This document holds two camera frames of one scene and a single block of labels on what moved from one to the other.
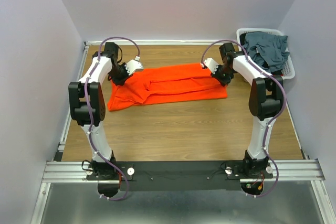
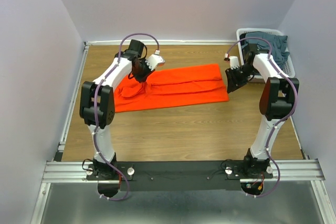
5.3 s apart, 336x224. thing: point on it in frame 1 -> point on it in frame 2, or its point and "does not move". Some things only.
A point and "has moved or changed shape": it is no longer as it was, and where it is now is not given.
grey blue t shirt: (268, 50) does not move
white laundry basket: (289, 70) does not move
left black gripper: (121, 82) -> (142, 78)
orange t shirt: (163, 84) has moved or changed shape
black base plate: (178, 176) does not move
